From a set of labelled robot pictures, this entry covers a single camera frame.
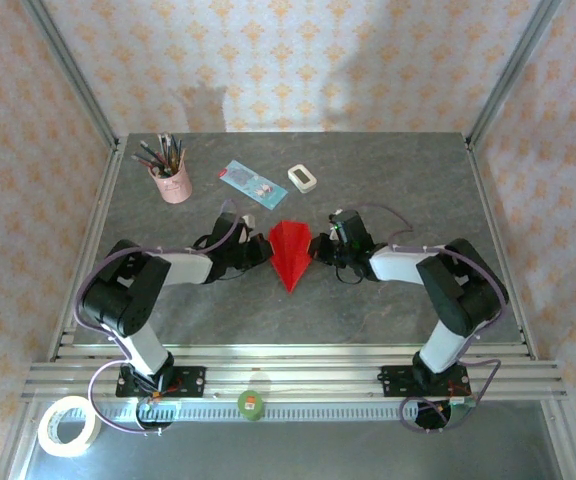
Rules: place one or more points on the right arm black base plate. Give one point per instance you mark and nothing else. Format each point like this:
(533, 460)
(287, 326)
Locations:
(393, 380)

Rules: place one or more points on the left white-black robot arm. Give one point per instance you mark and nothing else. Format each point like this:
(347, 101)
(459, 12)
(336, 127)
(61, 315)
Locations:
(118, 295)

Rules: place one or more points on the aluminium table side rail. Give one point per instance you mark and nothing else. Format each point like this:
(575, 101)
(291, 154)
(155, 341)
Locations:
(99, 200)
(484, 200)

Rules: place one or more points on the aluminium frame post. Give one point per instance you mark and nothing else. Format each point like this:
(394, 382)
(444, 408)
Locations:
(72, 70)
(512, 70)

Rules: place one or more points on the pink pencil cup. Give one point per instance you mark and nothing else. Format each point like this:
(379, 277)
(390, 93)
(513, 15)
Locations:
(175, 187)

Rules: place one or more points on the aluminium mounting rail beam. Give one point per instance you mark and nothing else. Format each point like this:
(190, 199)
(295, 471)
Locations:
(293, 372)

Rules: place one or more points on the small white digital timer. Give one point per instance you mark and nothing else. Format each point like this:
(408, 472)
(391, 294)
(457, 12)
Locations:
(302, 177)

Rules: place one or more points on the light blue flat packet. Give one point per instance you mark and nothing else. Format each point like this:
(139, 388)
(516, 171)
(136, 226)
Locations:
(250, 182)

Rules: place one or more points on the white masking tape roll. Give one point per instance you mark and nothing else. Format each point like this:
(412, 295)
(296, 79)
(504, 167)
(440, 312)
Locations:
(48, 440)

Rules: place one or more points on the red square paper sheet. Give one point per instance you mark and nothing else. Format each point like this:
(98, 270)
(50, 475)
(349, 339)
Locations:
(290, 250)

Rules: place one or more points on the green tape roll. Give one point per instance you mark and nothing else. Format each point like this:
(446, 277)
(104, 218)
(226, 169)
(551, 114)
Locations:
(250, 405)

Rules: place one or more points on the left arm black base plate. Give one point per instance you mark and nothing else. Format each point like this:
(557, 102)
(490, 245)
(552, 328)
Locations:
(190, 380)

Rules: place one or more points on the colored pencil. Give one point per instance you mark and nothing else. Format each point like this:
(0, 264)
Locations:
(179, 152)
(163, 147)
(143, 161)
(150, 151)
(172, 147)

